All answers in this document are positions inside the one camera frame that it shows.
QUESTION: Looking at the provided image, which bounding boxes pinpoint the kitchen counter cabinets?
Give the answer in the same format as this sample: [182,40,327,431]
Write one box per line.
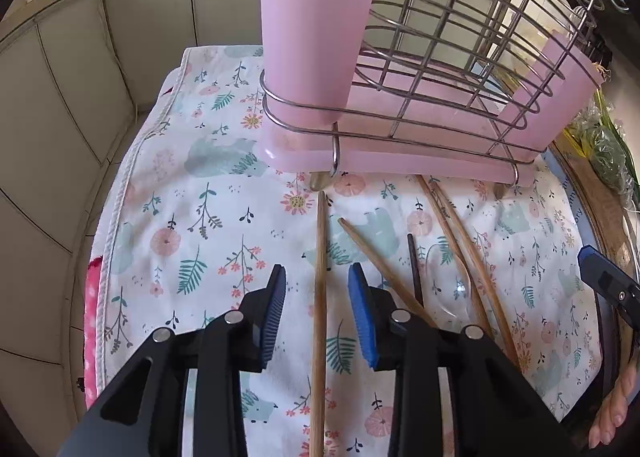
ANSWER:
[0,0,271,388]

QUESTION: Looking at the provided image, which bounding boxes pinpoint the clear plastic spoon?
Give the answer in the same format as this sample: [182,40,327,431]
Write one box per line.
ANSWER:
[425,239,476,333]

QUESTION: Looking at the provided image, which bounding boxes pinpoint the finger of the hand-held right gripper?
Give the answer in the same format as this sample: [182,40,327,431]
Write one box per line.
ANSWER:
[577,246,640,333]

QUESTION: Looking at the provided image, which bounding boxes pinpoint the pink dotted towel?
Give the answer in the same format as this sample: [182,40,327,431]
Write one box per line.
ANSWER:
[84,254,108,410]

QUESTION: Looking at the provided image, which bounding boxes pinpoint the white power cable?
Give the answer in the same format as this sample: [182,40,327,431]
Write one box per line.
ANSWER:
[97,0,143,115]

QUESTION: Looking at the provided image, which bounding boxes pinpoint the cardboard box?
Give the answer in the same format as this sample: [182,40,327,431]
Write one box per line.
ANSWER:
[550,147,636,288]

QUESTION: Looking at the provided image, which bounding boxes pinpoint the floral printed cloth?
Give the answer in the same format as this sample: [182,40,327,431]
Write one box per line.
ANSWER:
[95,44,603,457]

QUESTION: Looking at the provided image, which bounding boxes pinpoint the black chopstick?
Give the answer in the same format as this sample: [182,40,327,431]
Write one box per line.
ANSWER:
[406,233,427,305]

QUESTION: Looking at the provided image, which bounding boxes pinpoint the pink wire utensil rack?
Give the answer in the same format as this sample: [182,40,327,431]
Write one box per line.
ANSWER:
[257,0,631,188]

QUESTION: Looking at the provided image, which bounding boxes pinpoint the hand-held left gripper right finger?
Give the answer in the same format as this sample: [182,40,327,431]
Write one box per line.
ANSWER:
[347,262,573,457]

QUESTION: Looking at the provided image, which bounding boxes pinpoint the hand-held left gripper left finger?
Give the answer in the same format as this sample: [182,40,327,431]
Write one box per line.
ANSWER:
[57,264,288,457]

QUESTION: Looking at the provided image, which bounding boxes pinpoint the plastic bags of greens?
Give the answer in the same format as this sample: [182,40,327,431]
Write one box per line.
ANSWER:
[575,102,631,198]

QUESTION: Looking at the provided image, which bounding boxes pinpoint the person's right hand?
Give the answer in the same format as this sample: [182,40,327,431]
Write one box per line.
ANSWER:
[587,357,640,450]

